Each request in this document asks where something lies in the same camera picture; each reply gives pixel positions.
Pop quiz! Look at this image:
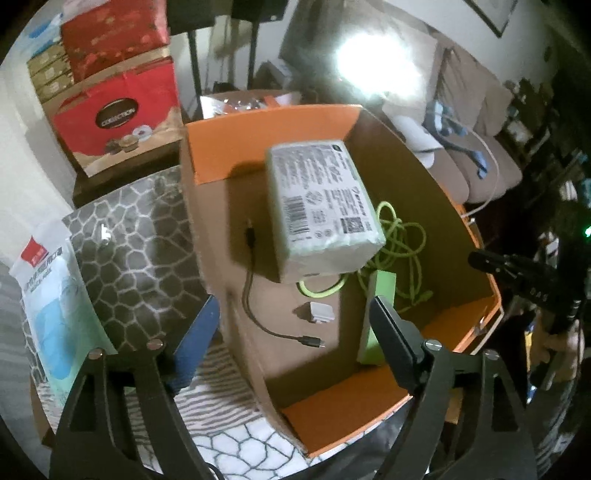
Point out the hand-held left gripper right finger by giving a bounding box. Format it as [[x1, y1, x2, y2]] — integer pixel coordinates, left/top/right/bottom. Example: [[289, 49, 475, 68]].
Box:
[[369, 295, 539, 480]]

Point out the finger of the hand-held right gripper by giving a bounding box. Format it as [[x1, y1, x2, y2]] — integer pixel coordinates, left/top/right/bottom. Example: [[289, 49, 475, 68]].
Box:
[[468, 249, 536, 294]]

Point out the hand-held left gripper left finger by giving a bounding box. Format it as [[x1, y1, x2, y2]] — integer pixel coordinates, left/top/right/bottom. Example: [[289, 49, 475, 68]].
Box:
[[48, 295, 222, 480]]

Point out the light green box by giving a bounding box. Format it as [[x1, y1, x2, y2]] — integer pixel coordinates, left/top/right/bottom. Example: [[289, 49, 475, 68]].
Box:
[[356, 270, 400, 367]]

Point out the large orange cardboard box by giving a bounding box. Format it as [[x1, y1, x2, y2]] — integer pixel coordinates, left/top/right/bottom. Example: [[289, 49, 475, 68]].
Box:
[[179, 104, 504, 457]]

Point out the white plug adapter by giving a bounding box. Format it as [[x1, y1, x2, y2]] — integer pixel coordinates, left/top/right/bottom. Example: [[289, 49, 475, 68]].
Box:
[[295, 302, 338, 326]]

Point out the green cable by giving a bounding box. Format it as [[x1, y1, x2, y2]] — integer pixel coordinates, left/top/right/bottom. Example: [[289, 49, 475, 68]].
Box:
[[298, 200, 435, 315]]

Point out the black cable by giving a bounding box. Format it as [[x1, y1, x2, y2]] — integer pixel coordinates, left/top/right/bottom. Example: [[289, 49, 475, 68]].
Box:
[[242, 217, 326, 352]]

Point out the person's right hand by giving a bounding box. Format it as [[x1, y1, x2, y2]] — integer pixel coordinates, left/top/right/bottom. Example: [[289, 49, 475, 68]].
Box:
[[531, 318, 583, 384]]

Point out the beige sofa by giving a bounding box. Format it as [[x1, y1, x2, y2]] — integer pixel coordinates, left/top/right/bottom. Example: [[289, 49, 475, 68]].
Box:
[[383, 28, 525, 204]]

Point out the grey white patterned blanket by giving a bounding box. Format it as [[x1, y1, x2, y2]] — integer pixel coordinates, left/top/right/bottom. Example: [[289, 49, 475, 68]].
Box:
[[21, 166, 416, 480]]

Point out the dark cluttered shelf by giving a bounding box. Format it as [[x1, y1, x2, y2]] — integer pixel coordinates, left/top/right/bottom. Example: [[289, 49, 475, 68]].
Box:
[[503, 78, 591, 208]]

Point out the red label face mask packet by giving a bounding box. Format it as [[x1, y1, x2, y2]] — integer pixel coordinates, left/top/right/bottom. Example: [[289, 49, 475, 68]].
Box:
[[8, 222, 116, 393]]

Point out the white curved plastic device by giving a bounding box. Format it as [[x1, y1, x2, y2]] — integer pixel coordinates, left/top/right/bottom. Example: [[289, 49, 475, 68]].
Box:
[[397, 115, 444, 169]]

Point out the pile of papers and packets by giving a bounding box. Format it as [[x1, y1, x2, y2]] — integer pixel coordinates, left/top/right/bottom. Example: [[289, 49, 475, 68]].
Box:
[[201, 90, 301, 121]]

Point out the red box with oval label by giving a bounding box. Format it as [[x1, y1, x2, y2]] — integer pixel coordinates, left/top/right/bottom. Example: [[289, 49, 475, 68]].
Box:
[[52, 58, 183, 178]]

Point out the framed picture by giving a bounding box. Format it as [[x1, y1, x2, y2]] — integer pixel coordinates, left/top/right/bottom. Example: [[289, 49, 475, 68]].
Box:
[[462, 0, 509, 38]]

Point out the stack of beige boxes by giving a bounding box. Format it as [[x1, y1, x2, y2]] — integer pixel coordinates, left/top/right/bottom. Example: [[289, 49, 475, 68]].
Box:
[[25, 44, 75, 104]]

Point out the red patterned gift box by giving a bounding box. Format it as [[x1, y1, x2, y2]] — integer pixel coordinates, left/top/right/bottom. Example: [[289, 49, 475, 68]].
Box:
[[60, 0, 172, 84]]

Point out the blue white packet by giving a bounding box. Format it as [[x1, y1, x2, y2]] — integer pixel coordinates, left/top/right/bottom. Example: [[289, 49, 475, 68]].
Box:
[[28, 14, 63, 56]]

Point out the long white charging cable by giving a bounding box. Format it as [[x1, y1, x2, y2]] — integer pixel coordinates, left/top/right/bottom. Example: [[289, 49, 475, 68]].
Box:
[[429, 111, 502, 217]]

